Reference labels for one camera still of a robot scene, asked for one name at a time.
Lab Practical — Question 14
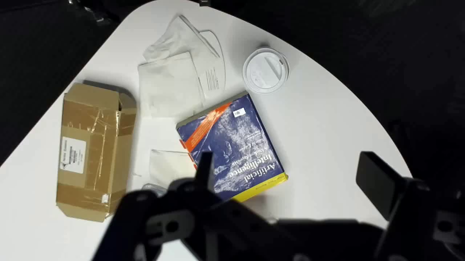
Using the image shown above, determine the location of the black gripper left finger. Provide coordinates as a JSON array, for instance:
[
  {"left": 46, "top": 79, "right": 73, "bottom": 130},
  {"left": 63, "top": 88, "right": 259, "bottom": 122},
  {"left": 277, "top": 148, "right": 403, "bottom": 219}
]
[{"left": 91, "top": 150, "right": 291, "bottom": 261}]

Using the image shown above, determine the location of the blue hardcover book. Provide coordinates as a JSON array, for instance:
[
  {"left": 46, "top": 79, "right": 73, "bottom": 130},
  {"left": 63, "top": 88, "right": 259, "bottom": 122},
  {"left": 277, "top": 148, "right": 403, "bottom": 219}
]
[{"left": 174, "top": 92, "right": 289, "bottom": 204}]

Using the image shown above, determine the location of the paper coffee cup white lid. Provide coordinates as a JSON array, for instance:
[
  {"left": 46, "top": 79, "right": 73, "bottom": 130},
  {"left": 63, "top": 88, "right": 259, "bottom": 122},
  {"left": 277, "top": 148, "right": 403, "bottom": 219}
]
[{"left": 241, "top": 47, "right": 290, "bottom": 93}]

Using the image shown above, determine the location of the brown cardboard box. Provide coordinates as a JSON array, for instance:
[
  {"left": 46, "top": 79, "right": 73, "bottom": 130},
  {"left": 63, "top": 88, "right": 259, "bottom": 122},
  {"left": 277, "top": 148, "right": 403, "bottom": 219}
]
[{"left": 55, "top": 82, "right": 137, "bottom": 224}]

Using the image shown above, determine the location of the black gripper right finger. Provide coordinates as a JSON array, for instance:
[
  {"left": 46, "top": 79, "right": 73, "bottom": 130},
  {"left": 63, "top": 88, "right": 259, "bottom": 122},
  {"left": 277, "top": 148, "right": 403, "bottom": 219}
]
[{"left": 354, "top": 151, "right": 465, "bottom": 261}]

